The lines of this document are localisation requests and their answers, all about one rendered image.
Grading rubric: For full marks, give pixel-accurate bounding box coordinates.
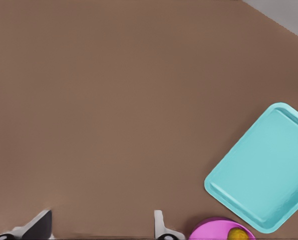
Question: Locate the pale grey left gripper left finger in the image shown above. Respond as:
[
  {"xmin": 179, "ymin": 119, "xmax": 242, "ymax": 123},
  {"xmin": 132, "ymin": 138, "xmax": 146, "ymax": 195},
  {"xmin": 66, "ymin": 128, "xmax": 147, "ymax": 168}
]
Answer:
[{"xmin": 0, "ymin": 209, "xmax": 55, "ymax": 240}]

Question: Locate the orange fruit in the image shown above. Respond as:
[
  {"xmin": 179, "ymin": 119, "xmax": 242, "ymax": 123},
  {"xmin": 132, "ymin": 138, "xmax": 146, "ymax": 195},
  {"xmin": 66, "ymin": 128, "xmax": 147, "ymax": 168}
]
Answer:
[{"xmin": 227, "ymin": 226, "xmax": 249, "ymax": 240}]

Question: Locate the turquoise rectangular tray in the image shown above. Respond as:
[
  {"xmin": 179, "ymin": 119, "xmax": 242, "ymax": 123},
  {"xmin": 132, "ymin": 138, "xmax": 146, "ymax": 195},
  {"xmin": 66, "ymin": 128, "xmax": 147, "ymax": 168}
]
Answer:
[{"xmin": 203, "ymin": 101, "xmax": 298, "ymax": 235}]

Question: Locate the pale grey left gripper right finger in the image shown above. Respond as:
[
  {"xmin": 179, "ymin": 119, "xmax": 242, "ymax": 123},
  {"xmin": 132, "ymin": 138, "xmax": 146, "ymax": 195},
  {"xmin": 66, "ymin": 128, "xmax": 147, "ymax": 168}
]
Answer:
[{"xmin": 154, "ymin": 209, "xmax": 186, "ymax": 240}]

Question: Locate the pink round plate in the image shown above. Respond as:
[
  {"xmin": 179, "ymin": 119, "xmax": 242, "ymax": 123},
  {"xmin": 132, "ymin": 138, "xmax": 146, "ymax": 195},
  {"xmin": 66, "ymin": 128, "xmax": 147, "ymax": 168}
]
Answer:
[{"xmin": 188, "ymin": 216, "xmax": 256, "ymax": 240}]

